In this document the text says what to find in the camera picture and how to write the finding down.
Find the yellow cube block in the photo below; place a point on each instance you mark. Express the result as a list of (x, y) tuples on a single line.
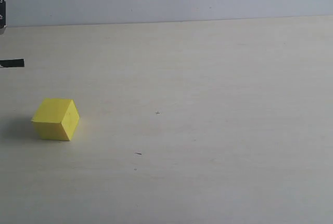
[(56, 119)]

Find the black white marker pen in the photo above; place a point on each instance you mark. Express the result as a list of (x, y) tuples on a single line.
[(12, 63)]

